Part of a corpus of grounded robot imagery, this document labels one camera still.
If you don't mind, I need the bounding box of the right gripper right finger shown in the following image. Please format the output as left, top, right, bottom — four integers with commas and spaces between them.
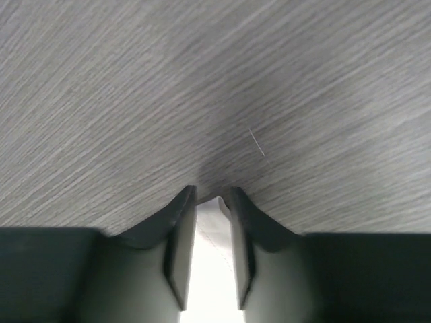
229, 187, 430, 322

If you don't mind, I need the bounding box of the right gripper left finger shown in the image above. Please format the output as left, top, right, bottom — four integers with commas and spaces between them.
1, 186, 197, 322

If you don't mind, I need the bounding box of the white and green t shirt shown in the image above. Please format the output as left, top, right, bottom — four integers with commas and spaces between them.
180, 196, 244, 323

